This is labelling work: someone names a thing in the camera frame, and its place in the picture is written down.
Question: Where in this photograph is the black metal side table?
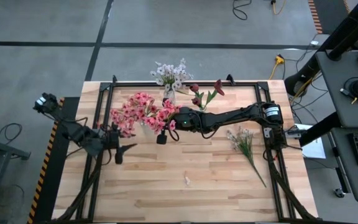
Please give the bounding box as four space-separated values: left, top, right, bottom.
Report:
0 126 31 224

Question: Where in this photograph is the yellow extension cable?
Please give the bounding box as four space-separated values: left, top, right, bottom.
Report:
268 54 286 80

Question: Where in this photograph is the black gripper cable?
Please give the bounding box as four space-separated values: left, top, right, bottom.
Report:
167 119 220 142

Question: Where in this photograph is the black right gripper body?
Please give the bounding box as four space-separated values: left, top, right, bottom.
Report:
173 106 200 134

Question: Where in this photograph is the orange black hazard tape strip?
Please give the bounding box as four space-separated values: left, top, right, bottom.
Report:
26 97 65 224
308 0 323 34

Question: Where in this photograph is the black base platform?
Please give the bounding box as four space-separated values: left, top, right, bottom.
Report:
31 96 80 224

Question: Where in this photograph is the ribbed glass bottle vase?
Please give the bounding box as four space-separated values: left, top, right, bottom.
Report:
163 88 177 104

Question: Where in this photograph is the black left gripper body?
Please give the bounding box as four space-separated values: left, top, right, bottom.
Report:
99 134 121 154

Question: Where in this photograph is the black tower fan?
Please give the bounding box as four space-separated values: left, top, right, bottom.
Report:
327 0 358 62

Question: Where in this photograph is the dark grey desk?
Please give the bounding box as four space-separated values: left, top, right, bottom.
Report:
314 49 358 203

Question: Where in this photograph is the white paper sheet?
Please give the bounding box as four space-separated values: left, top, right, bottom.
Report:
294 123 327 160

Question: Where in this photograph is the black aluminium table frame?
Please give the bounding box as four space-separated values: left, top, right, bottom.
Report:
52 73 320 224

